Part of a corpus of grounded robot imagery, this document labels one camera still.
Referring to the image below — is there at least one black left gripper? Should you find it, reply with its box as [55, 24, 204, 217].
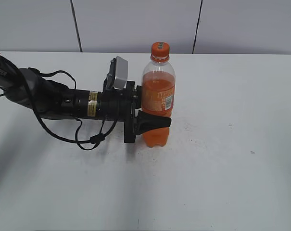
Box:
[98, 81, 172, 143]

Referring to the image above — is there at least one orange soda plastic bottle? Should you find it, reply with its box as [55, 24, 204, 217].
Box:
[140, 42, 176, 148]

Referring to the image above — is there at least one orange bottle cap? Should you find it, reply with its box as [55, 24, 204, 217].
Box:
[151, 42, 170, 59]

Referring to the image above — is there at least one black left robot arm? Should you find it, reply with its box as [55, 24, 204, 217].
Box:
[0, 54, 171, 143]

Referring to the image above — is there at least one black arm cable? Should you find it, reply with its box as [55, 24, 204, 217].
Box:
[13, 63, 118, 151]

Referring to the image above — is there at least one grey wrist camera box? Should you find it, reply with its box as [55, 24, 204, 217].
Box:
[105, 56, 128, 90]

